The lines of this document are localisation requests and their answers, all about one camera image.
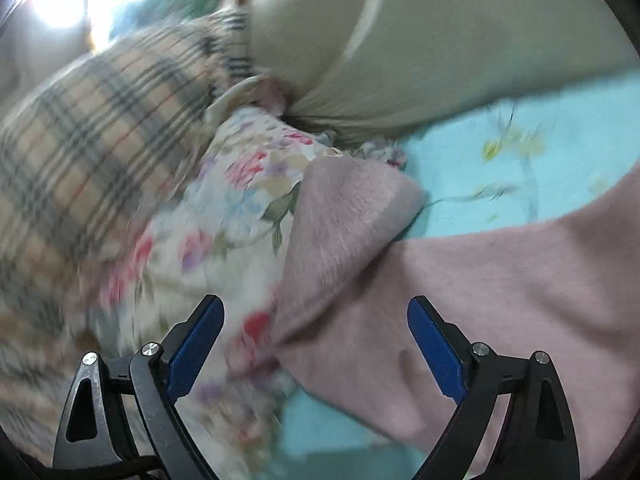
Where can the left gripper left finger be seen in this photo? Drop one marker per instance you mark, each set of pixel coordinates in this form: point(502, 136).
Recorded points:
point(120, 419)

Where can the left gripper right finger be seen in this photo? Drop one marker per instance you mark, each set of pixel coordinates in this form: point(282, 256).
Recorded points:
point(537, 437)

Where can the mauve fleece sweater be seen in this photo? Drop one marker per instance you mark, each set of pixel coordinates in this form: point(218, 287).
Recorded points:
point(338, 319)

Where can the floral print small pillow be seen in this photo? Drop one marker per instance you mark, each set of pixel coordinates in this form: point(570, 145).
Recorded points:
point(226, 236)

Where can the turquoise floral bed sheet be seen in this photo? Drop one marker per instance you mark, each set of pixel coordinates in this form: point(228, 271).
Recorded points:
point(516, 163)

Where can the plaid beige blanket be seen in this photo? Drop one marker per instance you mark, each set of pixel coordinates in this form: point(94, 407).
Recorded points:
point(80, 159)

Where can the green striped pillow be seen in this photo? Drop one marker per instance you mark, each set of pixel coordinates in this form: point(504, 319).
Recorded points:
point(366, 68)

